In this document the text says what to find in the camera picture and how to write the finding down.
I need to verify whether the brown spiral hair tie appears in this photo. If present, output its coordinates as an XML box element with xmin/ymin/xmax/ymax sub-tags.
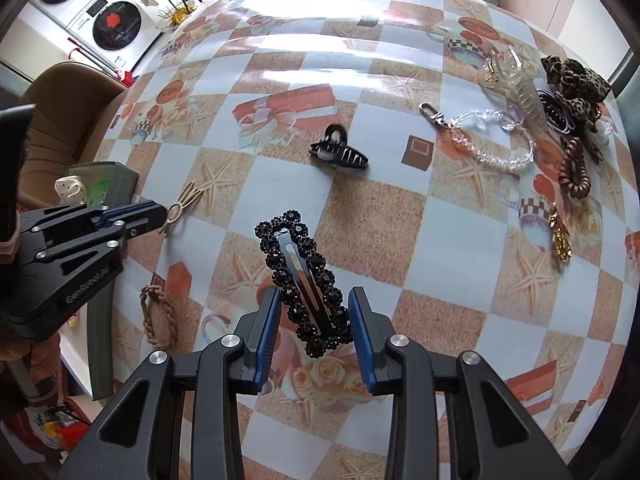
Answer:
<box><xmin>558</xmin><ymin>137</ymin><xmax>593</xmax><ymax>199</ymax></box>

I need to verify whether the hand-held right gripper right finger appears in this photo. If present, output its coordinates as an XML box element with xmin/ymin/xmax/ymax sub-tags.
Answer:
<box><xmin>348</xmin><ymin>287</ymin><xmax>576</xmax><ymax>480</ymax></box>

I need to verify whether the leopard print scrunchie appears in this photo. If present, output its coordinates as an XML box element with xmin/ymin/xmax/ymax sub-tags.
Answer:
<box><xmin>540</xmin><ymin>55</ymin><xmax>612</xmax><ymax>133</ymax></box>

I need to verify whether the person's left hand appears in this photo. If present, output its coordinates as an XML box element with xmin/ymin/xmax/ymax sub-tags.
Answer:
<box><xmin>25</xmin><ymin>337</ymin><xmax>62</xmax><ymax>401</ymax></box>

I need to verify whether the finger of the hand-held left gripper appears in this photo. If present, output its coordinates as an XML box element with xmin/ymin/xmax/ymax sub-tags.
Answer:
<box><xmin>35</xmin><ymin>216</ymin><xmax>168</xmax><ymax>273</ymax></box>
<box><xmin>20</xmin><ymin>200</ymin><xmax>168</xmax><ymax>241</ymax></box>

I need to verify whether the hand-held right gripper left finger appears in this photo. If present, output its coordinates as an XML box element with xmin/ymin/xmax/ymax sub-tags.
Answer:
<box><xmin>60</xmin><ymin>287</ymin><xmax>282</xmax><ymax>480</ymax></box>

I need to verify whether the brown leather chair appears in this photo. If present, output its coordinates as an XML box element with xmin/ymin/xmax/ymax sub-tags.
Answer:
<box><xmin>17</xmin><ymin>61</ymin><xmax>128</xmax><ymax>211</ymax></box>

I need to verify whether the grey jewelry box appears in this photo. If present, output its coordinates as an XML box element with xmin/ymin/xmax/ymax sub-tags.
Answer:
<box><xmin>50</xmin><ymin>161</ymin><xmax>140</xmax><ymax>402</ymax></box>

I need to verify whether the black rhinestone snap hair clip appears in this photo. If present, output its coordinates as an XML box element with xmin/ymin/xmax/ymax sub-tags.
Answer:
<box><xmin>255</xmin><ymin>208</ymin><xmax>352</xmax><ymax>359</ymax></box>

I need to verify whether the yellow ornament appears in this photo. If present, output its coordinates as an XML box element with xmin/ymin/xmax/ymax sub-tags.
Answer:
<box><xmin>157</xmin><ymin>2</ymin><xmax>193</xmax><ymax>28</ymax></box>

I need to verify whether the white cabinet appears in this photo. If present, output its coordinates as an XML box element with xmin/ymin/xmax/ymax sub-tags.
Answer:
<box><xmin>495</xmin><ymin>0</ymin><xmax>633</xmax><ymax>76</ymax></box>

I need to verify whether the clear hair claw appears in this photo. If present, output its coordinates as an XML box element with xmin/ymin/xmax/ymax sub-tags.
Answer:
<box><xmin>476</xmin><ymin>47</ymin><xmax>545</xmax><ymax>133</ymax></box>

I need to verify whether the cream polka dot scrunchie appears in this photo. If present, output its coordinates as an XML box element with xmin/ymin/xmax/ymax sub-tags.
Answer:
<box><xmin>54</xmin><ymin>175</ymin><xmax>87</xmax><ymax>206</ymax></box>

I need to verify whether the black hair tie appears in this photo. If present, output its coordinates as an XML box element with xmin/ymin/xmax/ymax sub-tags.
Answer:
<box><xmin>537</xmin><ymin>89</ymin><xmax>566</xmax><ymax>126</ymax></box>

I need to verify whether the purple hair tie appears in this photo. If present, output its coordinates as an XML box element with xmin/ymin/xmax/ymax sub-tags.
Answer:
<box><xmin>550</xmin><ymin>110</ymin><xmax>583</xmax><ymax>136</ymax></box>

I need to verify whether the clear bead chain with clasp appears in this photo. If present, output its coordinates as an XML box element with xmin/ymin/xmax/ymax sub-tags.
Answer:
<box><xmin>419</xmin><ymin>102</ymin><xmax>537</xmax><ymax>171</ymax></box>

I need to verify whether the gold charm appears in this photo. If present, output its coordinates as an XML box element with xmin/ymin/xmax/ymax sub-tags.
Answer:
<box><xmin>549</xmin><ymin>205</ymin><xmax>575</xmax><ymax>263</ymax></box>

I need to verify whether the brown braided hair tie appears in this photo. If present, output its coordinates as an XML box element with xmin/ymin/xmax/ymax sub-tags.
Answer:
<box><xmin>139</xmin><ymin>284</ymin><xmax>178</xmax><ymax>350</ymax></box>

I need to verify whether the black hair claw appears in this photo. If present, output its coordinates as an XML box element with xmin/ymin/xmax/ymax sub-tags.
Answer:
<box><xmin>308</xmin><ymin>123</ymin><xmax>370</xmax><ymax>171</ymax></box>

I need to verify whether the beige bunny hair clip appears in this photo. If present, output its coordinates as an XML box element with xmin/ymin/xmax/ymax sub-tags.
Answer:
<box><xmin>159</xmin><ymin>181</ymin><xmax>205</xmax><ymax>237</ymax></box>

